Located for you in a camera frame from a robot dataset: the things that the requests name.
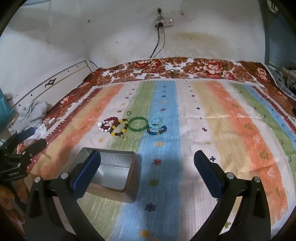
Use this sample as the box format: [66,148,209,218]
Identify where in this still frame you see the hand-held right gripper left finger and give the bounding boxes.
[24,150,109,241]

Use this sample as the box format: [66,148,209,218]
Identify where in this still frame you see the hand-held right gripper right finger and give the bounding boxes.
[194,150,278,241]

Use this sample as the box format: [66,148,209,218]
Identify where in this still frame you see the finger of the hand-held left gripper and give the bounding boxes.
[9,127,36,147]
[22,138,47,158]

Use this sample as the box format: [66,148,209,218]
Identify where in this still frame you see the silver metal tin box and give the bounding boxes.
[66,147,137,204]

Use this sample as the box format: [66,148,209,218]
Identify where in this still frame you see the yellow and black bead bracelet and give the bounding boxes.
[108,118,129,140]

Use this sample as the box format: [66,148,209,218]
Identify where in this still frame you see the dark red bead bracelet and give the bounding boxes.
[98,117,119,132]

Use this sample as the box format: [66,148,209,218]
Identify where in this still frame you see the green jade bangle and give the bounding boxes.
[128,116,148,132]

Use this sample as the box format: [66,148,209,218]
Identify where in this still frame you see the dark blue bead bracelet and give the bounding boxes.
[146,125,167,137]

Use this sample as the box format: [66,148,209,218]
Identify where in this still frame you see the light blue bead bracelet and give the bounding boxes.
[147,117,165,130]

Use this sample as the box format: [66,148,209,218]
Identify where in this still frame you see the white crumpled tissue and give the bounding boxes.
[32,124,48,139]

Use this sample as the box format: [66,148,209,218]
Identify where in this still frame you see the grey crumpled cloth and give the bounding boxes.
[18,100,52,130]

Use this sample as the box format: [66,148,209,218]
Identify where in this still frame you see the teal bag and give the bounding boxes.
[0,89,12,135]

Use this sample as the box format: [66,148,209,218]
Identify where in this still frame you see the striped colourful blanket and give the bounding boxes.
[30,79,296,241]

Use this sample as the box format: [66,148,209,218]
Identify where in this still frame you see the white wooden headboard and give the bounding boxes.
[11,60,97,112]

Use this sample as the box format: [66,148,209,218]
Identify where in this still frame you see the pile of clutter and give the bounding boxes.
[266,65,296,94]

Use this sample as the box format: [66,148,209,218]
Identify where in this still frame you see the blue cabinet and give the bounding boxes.
[264,0,296,70]

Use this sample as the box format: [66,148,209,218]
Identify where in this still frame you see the white power strip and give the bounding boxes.
[153,19,173,29]

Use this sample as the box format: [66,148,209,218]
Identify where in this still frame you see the white striped object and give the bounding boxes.
[266,0,279,14]

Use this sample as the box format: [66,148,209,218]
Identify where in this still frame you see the black power cable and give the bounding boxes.
[147,27,161,61]
[151,27,166,61]

